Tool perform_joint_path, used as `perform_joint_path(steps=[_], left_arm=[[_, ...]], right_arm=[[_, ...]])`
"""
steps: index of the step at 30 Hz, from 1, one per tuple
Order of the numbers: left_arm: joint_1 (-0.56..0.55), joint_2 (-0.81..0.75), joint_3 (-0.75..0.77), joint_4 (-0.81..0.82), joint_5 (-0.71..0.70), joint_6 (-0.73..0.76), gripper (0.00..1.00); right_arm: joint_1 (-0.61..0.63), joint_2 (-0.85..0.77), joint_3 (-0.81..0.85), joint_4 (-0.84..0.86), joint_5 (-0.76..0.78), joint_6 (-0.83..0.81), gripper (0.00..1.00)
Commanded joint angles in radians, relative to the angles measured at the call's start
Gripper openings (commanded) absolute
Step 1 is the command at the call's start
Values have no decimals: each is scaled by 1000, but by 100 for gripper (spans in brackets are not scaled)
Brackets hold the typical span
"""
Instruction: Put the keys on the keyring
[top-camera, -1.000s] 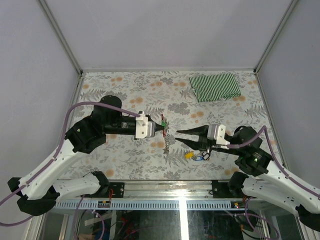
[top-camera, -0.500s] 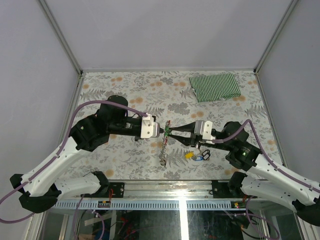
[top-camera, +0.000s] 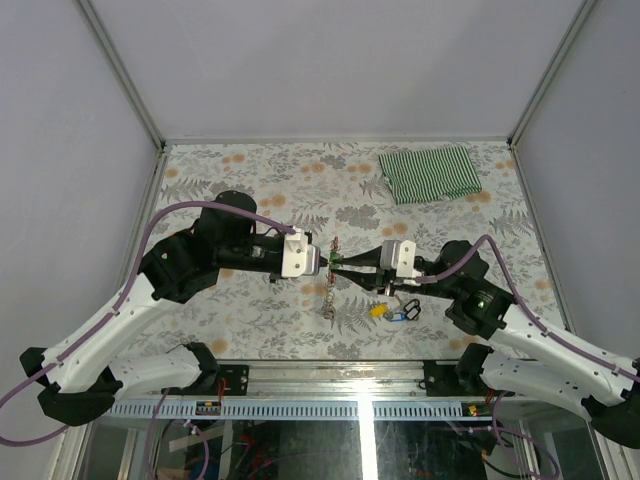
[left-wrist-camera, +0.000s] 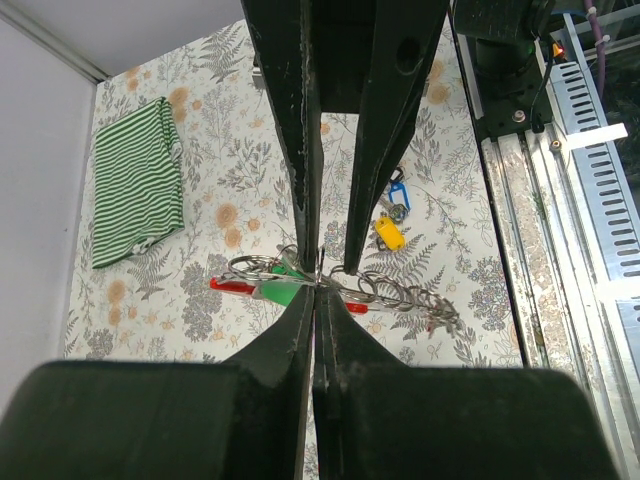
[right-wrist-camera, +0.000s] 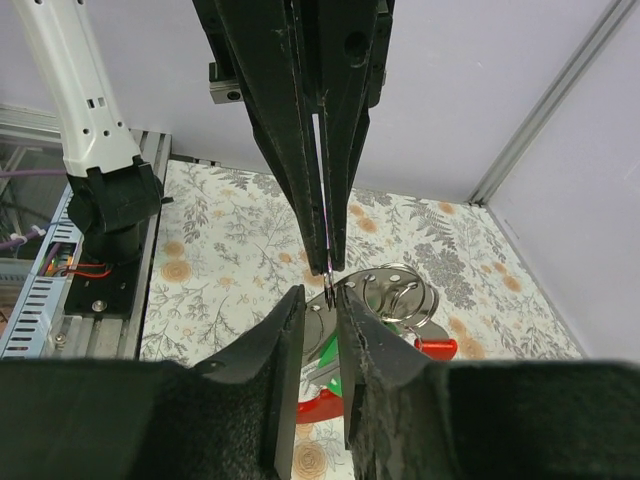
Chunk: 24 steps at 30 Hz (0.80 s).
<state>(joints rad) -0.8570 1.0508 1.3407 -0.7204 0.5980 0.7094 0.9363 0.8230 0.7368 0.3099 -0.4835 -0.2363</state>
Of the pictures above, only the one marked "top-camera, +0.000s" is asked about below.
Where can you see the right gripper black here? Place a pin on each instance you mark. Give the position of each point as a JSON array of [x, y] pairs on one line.
[[368, 280]]

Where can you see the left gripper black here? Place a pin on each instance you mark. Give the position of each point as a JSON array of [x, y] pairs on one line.
[[324, 262]]

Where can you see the metal key holder red handle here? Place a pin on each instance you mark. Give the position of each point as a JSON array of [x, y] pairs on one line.
[[328, 310]]

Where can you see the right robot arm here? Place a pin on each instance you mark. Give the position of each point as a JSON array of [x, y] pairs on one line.
[[517, 351]]

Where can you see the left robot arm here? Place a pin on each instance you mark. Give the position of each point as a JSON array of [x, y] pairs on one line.
[[83, 376]]

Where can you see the silver key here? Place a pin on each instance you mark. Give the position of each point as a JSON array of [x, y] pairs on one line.
[[399, 303]]

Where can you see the yellow key tag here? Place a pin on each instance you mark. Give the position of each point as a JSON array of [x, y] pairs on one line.
[[378, 310]]

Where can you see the blue key tag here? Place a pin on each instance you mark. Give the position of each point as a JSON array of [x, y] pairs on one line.
[[398, 317]]

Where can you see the black key tag upper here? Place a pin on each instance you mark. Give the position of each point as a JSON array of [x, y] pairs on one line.
[[413, 304]]

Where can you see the black key tag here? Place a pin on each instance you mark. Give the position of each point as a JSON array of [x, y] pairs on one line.
[[413, 304], [412, 314]]

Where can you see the black key tag lower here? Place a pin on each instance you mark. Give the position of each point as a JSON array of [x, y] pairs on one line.
[[412, 314]]

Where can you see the green white striped cloth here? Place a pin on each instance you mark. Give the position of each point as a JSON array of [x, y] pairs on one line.
[[441, 174]]

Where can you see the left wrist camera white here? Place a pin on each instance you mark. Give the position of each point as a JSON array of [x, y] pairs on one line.
[[299, 256]]

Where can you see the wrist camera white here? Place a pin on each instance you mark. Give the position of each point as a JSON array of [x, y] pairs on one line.
[[299, 256], [399, 256]]

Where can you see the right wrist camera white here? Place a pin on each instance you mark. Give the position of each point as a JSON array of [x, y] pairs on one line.
[[399, 256]]

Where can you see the aluminium front rail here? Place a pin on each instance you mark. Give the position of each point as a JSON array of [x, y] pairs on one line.
[[330, 380]]

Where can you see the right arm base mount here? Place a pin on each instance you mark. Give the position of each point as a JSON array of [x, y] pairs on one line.
[[445, 377]]

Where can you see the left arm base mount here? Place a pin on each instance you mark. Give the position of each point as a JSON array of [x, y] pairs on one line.
[[228, 380]]

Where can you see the white slotted cable duct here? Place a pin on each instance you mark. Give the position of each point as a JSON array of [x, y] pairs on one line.
[[243, 409]]

